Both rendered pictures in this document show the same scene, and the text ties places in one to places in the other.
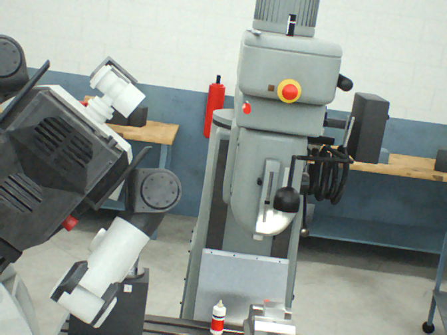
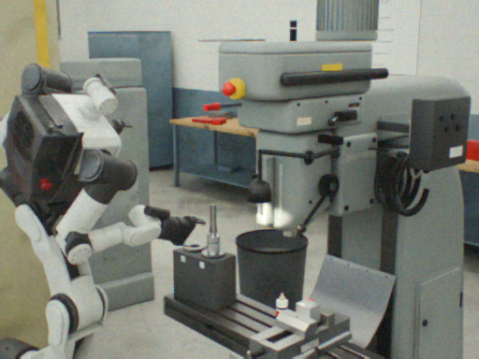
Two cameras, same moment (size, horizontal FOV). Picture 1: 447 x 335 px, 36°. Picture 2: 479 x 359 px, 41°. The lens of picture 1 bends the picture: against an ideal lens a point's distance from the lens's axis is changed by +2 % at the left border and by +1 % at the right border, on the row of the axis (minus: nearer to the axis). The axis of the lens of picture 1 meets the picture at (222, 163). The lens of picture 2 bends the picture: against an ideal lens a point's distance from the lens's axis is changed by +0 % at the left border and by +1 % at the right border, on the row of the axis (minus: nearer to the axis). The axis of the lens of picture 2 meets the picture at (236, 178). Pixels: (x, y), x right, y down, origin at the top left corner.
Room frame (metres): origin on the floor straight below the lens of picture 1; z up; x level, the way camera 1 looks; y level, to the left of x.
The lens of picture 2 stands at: (0.53, -1.54, 1.90)
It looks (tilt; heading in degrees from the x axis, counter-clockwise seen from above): 12 degrees down; 50
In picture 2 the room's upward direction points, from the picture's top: straight up
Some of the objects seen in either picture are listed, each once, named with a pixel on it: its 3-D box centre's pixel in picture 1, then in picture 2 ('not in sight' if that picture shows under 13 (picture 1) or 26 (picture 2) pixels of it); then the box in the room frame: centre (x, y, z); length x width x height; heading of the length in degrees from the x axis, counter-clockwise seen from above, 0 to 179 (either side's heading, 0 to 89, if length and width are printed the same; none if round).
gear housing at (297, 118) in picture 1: (277, 107); (301, 109); (1.99, -0.14, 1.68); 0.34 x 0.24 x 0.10; 1
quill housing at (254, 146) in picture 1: (267, 177); (292, 177); (1.95, -0.14, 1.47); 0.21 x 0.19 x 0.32; 91
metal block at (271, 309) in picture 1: (273, 314); (308, 312); (1.95, -0.22, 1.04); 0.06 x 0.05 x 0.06; 92
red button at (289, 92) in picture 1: (289, 92); (229, 89); (1.69, -0.14, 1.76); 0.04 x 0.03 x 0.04; 91
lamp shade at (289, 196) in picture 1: (287, 197); (259, 190); (1.77, -0.19, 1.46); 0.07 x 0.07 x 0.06
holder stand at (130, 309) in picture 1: (110, 298); (204, 274); (1.92, 0.28, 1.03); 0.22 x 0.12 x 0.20; 97
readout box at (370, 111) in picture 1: (367, 127); (441, 132); (2.25, -0.47, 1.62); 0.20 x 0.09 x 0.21; 1
